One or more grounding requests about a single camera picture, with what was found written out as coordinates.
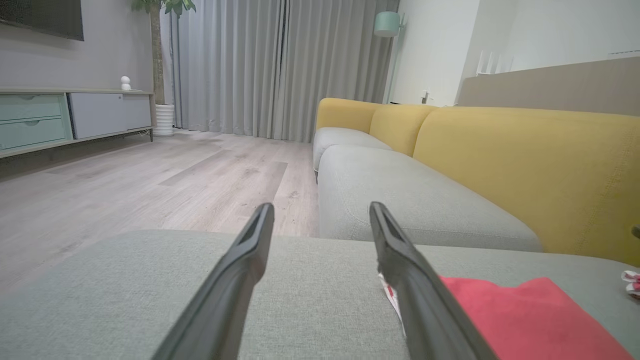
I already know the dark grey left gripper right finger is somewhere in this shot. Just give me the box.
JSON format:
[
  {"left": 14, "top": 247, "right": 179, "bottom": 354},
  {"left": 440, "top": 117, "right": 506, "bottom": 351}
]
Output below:
[{"left": 368, "top": 201, "right": 499, "bottom": 360}]

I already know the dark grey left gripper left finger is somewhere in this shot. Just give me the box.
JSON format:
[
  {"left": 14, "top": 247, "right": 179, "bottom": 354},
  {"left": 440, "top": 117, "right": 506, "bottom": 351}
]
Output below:
[{"left": 150, "top": 202, "right": 276, "bottom": 360}]

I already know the red basketball jersey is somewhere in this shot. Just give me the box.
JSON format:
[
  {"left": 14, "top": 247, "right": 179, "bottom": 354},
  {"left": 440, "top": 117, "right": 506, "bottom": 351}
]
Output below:
[{"left": 377, "top": 272, "right": 636, "bottom": 360}]

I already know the red shorts white trim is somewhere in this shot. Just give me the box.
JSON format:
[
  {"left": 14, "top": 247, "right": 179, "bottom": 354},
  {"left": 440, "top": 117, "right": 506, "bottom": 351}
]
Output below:
[{"left": 621, "top": 270, "right": 640, "bottom": 300}]

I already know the grey sofa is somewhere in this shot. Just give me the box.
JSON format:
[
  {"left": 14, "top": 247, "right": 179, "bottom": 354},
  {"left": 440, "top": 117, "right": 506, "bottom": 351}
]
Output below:
[{"left": 0, "top": 229, "right": 640, "bottom": 360}]

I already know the grey sofa seat cushion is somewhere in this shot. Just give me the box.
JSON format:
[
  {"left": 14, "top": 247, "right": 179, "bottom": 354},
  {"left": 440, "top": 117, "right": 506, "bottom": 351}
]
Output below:
[
  {"left": 317, "top": 145, "right": 544, "bottom": 252},
  {"left": 313, "top": 127, "right": 393, "bottom": 173}
]

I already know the yellow sofa backrest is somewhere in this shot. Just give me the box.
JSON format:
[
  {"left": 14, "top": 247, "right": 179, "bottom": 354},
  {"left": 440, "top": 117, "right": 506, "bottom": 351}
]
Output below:
[{"left": 316, "top": 97, "right": 640, "bottom": 267}]

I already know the white ribbed plant pot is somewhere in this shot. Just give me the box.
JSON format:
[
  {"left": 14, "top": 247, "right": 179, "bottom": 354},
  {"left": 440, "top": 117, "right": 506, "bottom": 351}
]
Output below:
[{"left": 152, "top": 104, "right": 176, "bottom": 137}]

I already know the mint and grey TV cabinet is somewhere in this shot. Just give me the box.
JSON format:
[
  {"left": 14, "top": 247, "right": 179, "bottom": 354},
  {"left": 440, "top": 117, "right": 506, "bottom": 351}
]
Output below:
[{"left": 0, "top": 89, "right": 156, "bottom": 160}]

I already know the grey curtain panel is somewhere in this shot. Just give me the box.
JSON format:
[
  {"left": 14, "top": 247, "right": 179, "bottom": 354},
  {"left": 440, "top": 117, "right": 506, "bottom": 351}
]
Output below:
[
  {"left": 280, "top": 0, "right": 401, "bottom": 144},
  {"left": 170, "top": 0, "right": 290, "bottom": 138}
]

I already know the green potted tree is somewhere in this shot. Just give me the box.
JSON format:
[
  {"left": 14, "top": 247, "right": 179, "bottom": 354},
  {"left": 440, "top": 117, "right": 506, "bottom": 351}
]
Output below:
[{"left": 131, "top": 0, "right": 197, "bottom": 106}]

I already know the mint shade floor lamp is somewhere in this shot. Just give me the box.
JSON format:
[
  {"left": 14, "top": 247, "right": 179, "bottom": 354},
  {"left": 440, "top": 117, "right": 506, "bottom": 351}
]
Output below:
[{"left": 374, "top": 11, "right": 407, "bottom": 106}]

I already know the black flat television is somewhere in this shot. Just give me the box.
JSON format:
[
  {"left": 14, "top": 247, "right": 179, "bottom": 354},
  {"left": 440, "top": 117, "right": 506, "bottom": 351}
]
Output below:
[{"left": 0, "top": 0, "right": 85, "bottom": 42}]

